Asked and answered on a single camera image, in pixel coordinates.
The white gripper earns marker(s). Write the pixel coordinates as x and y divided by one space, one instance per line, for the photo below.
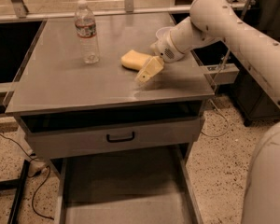
163 49

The yellow sponge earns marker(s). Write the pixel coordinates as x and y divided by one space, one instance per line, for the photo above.
134 60

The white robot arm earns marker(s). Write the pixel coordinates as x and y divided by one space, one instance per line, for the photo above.
212 20

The grey drawer cabinet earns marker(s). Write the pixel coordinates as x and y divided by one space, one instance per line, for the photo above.
56 90

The open grey middle drawer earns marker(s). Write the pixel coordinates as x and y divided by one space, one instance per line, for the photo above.
141 186

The grey top drawer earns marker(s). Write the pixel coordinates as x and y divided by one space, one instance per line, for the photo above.
79 142

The white ceramic bowl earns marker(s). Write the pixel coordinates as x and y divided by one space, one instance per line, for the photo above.
161 33

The clear plastic water bottle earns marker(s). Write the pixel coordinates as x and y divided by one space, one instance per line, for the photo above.
85 24

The grey metal bracket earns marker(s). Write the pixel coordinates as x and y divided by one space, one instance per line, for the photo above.
220 76

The black drawer handle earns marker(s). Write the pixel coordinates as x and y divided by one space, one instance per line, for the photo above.
119 138

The black metal frame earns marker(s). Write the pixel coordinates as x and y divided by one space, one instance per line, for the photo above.
18 185

